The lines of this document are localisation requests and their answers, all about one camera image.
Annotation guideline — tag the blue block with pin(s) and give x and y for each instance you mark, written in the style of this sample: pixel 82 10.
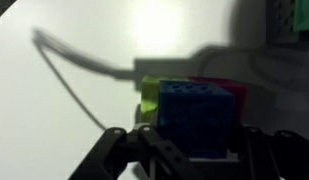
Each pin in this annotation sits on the blue block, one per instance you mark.
pixel 194 116

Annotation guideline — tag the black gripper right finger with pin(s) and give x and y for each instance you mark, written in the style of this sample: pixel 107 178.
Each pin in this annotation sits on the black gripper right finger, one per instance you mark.
pixel 277 156

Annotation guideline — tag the lime green block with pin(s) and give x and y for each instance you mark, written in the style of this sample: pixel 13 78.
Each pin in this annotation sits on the lime green block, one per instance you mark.
pixel 149 96

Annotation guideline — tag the mulberry magenta block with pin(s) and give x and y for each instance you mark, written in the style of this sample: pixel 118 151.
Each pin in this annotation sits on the mulberry magenta block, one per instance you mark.
pixel 235 93

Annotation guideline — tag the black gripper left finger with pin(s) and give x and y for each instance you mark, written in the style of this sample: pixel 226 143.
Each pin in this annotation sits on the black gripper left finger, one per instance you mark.
pixel 154 156

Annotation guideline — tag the dark green block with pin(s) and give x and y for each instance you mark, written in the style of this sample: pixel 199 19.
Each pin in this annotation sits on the dark green block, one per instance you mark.
pixel 304 15

